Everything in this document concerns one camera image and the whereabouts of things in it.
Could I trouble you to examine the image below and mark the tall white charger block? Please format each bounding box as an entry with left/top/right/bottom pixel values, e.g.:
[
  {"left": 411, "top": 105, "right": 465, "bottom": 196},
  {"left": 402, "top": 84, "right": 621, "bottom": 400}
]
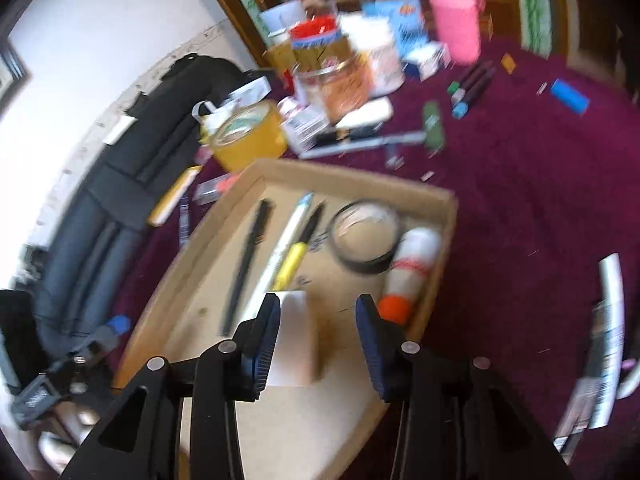
[{"left": 267, "top": 290, "right": 319, "bottom": 388}]

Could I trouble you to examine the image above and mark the white pen in box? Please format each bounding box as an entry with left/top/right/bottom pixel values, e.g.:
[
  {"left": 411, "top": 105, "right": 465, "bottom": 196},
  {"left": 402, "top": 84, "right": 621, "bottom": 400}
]
[{"left": 241, "top": 193, "right": 314, "bottom": 321}]

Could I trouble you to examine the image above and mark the white orange glue bottle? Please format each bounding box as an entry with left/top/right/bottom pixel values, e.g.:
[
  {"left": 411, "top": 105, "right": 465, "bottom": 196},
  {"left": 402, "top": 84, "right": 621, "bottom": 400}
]
[{"left": 378, "top": 226, "right": 442, "bottom": 326}]

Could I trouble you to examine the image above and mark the yellow black pen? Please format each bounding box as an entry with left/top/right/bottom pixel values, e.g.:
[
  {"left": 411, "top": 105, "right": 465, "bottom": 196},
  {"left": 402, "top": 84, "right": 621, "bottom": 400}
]
[{"left": 271, "top": 202, "right": 326, "bottom": 292}]

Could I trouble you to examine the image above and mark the black tape roll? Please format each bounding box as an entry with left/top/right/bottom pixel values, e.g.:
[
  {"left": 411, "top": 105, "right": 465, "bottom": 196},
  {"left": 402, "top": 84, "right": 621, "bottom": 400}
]
[{"left": 326, "top": 200, "right": 402, "bottom": 275}]

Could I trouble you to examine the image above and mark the black backpack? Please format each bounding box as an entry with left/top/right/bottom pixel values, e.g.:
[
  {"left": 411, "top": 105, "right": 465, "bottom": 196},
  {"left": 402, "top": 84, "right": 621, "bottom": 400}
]
[{"left": 32, "top": 54, "right": 245, "bottom": 358}]

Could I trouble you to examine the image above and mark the cardboard box tray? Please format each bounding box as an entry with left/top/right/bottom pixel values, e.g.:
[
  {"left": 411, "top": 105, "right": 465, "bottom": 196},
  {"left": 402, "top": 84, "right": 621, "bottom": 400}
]
[{"left": 114, "top": 159, "right": 458, "bottom": 479}]

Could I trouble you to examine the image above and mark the black comb stick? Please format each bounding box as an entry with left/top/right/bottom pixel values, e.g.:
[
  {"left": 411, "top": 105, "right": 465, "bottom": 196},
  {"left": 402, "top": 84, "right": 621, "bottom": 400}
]
[{"left": 220, "top": 200, "right": 273, "bottom": 337}]

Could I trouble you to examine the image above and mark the purple velvet tablecloth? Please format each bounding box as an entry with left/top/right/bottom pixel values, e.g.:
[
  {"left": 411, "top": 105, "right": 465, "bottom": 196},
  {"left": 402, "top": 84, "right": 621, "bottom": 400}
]
[{"left": 322, "top": 39, "right": 639, "bottom": 479}]

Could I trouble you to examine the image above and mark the blue white pen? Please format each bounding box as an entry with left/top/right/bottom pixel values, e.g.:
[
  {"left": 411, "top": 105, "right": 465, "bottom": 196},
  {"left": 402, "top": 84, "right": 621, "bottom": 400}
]
[{"left": 298, "top": 131, "right": 426, "bottom": 160}]

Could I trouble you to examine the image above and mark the green cylindrical stick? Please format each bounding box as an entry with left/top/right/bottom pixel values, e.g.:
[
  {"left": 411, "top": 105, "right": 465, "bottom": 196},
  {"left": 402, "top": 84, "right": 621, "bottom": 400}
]
[{"left": 422, "top": 101, "right": 445, "bottom": 153}]

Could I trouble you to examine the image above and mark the yellow tape roll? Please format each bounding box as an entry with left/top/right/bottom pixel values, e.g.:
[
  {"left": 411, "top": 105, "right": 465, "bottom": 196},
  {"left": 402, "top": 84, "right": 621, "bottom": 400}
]
[{"left": 201, "top": 100, "right": 288, "bottom": 172}]

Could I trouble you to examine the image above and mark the black marker blue cap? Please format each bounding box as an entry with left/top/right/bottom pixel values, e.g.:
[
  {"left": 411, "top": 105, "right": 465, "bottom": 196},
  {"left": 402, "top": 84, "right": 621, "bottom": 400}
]
[{"left": 451, "top": 67, "right": 496, "bottom": 120}]

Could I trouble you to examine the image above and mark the black marker teal cap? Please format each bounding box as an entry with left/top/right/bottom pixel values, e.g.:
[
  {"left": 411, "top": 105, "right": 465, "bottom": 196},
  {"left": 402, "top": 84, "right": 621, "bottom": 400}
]
[{"left": 447, "top": 61, "right": 492, "bottom": 96}]

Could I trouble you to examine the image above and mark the blue battery pack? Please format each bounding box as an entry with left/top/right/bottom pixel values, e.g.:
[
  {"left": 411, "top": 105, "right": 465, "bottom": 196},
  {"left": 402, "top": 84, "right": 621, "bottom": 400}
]
[{"left": 550, "top": 79, "right": 590, "bottom": 115}]

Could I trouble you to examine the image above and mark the small silver connector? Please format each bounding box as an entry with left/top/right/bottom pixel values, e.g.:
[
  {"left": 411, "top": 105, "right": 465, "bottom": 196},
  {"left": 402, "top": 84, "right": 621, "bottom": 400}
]
[{"left": 536, "top": 82, "right": 548, "bottom": 96}]

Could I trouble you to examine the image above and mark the orange printed jar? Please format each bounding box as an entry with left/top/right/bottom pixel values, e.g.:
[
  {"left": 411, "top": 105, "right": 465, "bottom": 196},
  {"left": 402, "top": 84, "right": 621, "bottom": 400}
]
[{"left": 293, "top": 54, "right": 371, "bottom": 124}]

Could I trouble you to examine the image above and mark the small yellow black screwdriver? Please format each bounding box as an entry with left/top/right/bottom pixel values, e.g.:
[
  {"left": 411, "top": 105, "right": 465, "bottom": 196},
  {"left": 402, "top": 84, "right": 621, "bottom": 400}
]
[{"left": 501, "top": 53, "right": 516, "bottom": 75}]

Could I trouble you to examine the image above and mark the blue white paper box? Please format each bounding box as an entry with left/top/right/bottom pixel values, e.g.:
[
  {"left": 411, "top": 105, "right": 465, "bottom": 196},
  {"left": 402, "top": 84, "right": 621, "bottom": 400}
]
[{"left": 361, "top": 0, "right": 451, "bottom": 81}]

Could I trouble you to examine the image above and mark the white round container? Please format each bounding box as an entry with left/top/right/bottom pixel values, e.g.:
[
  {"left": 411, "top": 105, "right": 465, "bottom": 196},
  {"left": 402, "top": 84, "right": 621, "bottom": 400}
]
[{"left": 338, "top": 13, "right": 405, "bottom": 98}]

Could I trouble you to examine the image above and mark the red lid plastic jar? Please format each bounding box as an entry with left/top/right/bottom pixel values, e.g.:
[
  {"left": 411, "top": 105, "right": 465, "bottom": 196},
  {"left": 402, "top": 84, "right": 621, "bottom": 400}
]
[{"left": 288, "top": 15, "right": 354, "bottom": 73}]

